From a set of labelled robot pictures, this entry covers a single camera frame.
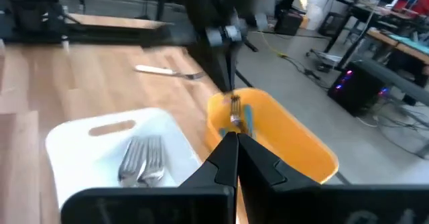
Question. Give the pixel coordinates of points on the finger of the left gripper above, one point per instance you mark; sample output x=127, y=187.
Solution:
x=219, y=63
x=231, y=66

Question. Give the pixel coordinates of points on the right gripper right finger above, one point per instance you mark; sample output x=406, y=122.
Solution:
x=285, y=200

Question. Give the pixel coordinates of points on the black box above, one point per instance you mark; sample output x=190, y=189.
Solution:
x=288, y=23

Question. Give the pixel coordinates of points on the orange plastic bin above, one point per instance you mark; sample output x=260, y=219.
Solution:
x=295, y=143

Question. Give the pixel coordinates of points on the black computer tower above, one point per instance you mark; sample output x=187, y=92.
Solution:
x=362, y=90

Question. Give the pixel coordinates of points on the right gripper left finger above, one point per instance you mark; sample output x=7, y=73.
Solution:
x=201, y=197

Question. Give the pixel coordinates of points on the black aluminium table frame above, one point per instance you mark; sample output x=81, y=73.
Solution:
x=117, y=36

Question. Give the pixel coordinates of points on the grey desk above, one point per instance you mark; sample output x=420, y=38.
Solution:
x=402, y=83

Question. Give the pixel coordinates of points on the white plastic bin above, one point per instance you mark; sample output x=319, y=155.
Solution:
x=83, y=157

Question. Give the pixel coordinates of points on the wooden workbench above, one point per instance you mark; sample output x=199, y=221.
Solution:
x=385, y=38

